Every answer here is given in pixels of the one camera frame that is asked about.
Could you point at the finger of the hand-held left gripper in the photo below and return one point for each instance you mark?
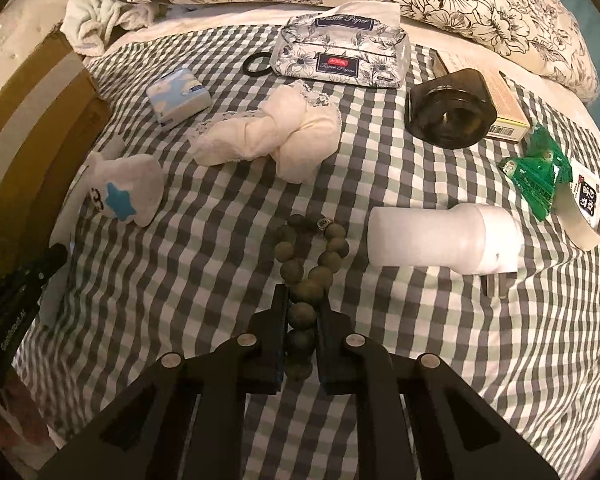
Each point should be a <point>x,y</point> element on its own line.
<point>47,260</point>

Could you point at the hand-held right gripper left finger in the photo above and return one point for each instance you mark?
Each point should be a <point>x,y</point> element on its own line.
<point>280,345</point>

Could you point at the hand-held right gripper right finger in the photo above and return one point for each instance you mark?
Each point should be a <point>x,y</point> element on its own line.
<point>325,355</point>

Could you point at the white plush toy blue star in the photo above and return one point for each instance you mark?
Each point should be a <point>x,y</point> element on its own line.
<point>130,190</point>

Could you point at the large brown cardboard box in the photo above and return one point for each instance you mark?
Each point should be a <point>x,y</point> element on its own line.
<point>30,125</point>

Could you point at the white plastic bottle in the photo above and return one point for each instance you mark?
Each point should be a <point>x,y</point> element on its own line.
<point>430,235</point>

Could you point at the small blue tissue packet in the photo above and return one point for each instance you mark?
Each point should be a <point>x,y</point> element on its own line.
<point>177,97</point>

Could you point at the white paper packaging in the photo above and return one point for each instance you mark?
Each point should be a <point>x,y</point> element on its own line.
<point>290,130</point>

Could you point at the dark glass jar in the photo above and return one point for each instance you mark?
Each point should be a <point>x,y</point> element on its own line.
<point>450,115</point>

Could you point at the green sachet strip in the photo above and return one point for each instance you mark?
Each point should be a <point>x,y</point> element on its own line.
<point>535,175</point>

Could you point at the green checkered blanket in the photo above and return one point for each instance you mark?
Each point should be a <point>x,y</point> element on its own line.
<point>205,240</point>

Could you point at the beige tufted headboard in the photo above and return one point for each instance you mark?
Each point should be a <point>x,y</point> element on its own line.
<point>25,35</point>

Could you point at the light green towel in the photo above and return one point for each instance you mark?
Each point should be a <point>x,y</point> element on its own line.
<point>95,20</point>

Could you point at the beige tape roll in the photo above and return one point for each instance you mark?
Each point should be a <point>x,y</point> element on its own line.
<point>575,225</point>

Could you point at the floral print pillow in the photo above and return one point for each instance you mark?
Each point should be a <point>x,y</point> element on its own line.
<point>480,10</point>

